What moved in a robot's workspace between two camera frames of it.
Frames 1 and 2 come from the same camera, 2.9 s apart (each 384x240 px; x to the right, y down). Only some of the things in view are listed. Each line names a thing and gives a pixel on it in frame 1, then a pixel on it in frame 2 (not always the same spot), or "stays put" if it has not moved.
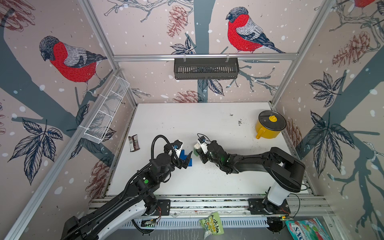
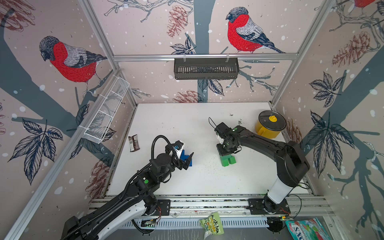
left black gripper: x=185 y=164 stays put
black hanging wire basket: x=197 y=68 stays put
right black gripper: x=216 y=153 -> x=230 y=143
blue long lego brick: x=184 y=157 stays put
